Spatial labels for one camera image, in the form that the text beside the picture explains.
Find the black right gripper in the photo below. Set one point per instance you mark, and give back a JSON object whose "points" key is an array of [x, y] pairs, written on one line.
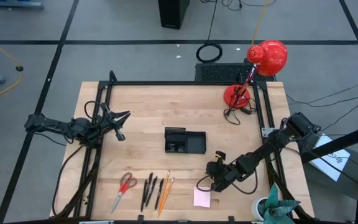
{"points": [[225, 175]]}

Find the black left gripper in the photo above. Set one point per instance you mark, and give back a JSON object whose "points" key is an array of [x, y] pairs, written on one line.
{"points": [[107, 124]]}

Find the pink sticky note pad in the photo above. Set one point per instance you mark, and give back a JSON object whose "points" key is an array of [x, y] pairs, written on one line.
{"points": [[202, 197]]}

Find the black mesh desk organizer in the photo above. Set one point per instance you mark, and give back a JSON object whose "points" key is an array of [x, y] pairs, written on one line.
{"points": [[194, 143]]}

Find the black pen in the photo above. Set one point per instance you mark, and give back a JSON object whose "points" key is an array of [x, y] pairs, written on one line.
{"points": [[152, 194], [159, 194], [144, 196], [149, 186]]}

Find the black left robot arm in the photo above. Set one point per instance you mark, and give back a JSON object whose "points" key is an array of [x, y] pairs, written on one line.
{"points": [[51, 124]]}

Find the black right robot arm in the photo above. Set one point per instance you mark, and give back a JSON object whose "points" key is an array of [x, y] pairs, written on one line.
{"points": [[269, 146]]}

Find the small black edge clamp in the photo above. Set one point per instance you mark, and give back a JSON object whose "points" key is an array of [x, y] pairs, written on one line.
{"points": [[140, 218], [231, 219]]}

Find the white cup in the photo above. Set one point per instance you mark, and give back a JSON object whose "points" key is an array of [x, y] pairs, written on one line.
{"points": [[256, 208]]}

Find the black perforated crate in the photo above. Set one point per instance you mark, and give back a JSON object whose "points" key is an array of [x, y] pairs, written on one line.
{"points": [[219, 72]]}

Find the black tower box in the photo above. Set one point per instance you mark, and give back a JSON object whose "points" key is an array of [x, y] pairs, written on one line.
{"points": [[172, 14]]}

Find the white printed paper sheet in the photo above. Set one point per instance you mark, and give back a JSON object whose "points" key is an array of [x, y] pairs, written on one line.
{"points": [[329, 161]]}

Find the red desk lamp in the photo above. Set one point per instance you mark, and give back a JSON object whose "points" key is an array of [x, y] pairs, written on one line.
{"points": [[270, 57]]}

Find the black metal beam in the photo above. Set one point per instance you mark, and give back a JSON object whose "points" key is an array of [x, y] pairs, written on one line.
{"points": [[337, 143]]}

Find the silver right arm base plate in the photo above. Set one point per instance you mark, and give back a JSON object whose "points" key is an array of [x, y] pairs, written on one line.
{"points": [[267, 132]]}

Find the black aluminium table frame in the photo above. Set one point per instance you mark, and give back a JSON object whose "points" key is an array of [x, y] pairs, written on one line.
{"points": [[182, 83]]}

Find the blue grey metal rail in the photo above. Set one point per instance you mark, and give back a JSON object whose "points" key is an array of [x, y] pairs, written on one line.
{"points": [[17, 3]]}

